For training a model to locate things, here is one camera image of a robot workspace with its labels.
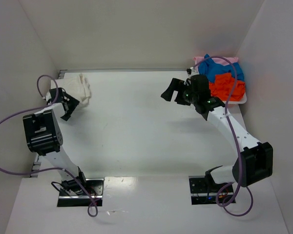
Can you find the orange t shirt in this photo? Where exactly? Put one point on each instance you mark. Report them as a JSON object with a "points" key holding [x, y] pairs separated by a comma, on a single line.
{"points": [[223, 85]]}

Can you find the white t shirt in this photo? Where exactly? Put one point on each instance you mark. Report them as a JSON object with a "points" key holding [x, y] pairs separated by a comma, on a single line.
{"points": [[78, 87]]}

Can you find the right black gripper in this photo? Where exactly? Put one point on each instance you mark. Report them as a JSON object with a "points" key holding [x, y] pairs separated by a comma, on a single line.
{"points": [[179, 88]]}

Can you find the blue t shirt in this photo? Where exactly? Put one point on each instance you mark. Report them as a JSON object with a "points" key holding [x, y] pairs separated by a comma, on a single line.
{"points": [[210, 68]]}

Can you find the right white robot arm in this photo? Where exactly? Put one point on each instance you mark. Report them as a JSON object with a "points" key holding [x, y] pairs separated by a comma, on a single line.
{"points": [[254, 158]]}

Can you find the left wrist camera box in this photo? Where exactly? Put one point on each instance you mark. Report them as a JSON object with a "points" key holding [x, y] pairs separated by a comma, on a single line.
{"points": [[47, 97]]}

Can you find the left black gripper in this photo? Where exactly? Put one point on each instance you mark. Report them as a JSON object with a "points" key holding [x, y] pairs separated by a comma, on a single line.
{"points": [[65, 103]]}

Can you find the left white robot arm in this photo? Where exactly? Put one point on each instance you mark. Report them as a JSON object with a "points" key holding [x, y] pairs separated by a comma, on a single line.
{"points": [[44, 137]]}

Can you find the pink plastic basket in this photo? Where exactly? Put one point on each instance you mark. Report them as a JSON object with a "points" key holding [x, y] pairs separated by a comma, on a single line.
{"points": [[200, 59]]}

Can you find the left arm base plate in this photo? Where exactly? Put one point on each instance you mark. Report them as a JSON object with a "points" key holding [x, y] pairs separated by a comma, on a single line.
{"points": [[68, 198]]}

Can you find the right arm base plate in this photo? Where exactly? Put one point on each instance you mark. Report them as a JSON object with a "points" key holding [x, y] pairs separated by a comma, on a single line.
{"points": [[201, 193]]}

